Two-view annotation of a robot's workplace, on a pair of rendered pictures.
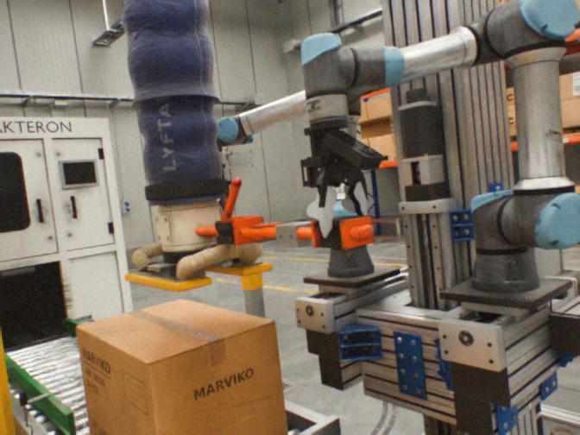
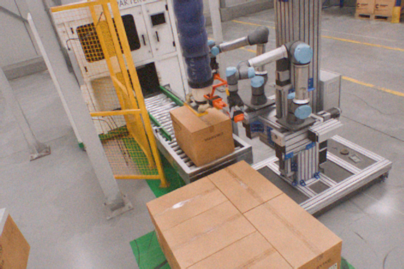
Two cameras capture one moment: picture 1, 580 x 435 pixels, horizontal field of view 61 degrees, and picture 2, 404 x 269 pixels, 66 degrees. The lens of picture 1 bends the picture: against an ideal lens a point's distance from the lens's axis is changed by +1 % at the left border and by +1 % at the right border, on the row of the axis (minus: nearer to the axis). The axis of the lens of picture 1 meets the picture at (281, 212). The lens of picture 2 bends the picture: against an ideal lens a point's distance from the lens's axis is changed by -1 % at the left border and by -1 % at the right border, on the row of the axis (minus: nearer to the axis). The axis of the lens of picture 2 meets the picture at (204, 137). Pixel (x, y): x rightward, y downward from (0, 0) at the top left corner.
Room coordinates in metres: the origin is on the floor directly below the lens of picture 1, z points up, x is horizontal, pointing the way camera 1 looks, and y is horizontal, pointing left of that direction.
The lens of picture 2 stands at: (-1.13, -0.51, 2.29)
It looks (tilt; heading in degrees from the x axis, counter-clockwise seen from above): 30 degrees down; 18
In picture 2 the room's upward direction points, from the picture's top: 11 degrees counter-clockwise
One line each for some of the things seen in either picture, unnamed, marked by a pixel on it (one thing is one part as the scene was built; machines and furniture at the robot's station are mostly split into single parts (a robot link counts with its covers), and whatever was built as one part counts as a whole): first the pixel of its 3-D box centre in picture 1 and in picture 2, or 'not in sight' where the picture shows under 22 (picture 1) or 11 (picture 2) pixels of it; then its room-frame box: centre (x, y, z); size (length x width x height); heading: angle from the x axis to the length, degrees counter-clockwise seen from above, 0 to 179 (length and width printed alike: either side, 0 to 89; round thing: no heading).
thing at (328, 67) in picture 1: (324, 68); (232, 75); (0.91, -0.11, 1.55); 0.09 x 0.08 x 0.11; 107
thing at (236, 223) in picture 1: (240, 230); (215, 101); (1.17, 0.10, 1.25); 0.10 x 0.08 x 0.06; 128
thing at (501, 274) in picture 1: (502, 265); (295, 114); (1.18, -0.52, 1.09); 0.15 x 0.15 x 0.10
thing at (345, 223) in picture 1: (342, 231); (235, 116); (0.89, -0.11, 1.24); 0.08 x 0.07 x 0.05; 38
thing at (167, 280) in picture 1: (164, 273); (195, 106); (1.31, 0.33, 1.14); 0.34 x 0.10 x 0.05; 38
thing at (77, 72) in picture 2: not in sight; (75, 66); (1.25, 1.35, 1.62); 0.20 x 0.05 x 0.30; 40
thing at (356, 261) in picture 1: (349, 257); (258, 96); (1.55, -0.20, 1.09); 0.15 x 0.15 x 0.10
